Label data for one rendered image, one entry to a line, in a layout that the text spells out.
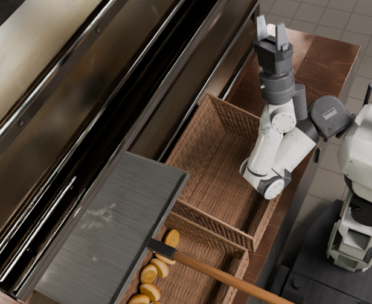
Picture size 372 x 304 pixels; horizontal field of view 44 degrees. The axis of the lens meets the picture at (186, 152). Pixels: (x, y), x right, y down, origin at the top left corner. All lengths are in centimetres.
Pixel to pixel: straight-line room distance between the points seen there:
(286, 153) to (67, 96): 67
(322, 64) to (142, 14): 135
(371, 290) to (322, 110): 130
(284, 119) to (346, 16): 267
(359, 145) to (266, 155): 26
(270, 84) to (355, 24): 264
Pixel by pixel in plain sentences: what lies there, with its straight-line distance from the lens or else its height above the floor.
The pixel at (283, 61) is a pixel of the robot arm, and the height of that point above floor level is 168.
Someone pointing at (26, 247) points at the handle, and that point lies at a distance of 130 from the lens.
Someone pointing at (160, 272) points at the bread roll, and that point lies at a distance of 203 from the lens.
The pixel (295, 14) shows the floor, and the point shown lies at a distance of 386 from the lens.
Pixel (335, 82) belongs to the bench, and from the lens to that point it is 261.
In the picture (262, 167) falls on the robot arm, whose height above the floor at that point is 137.
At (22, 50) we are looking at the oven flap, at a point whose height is 180.
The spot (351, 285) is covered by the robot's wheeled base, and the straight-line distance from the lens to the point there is 251.
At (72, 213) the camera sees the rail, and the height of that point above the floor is 143.
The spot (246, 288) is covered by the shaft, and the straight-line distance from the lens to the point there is 138.
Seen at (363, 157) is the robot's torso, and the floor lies 137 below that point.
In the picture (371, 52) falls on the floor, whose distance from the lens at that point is 361.
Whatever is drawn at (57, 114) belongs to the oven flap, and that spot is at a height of 155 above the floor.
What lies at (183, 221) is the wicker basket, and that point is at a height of 77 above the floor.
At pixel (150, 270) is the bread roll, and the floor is 67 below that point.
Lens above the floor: 253
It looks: 56 degrees down
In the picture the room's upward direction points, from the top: 15 degrees counter-clockwise
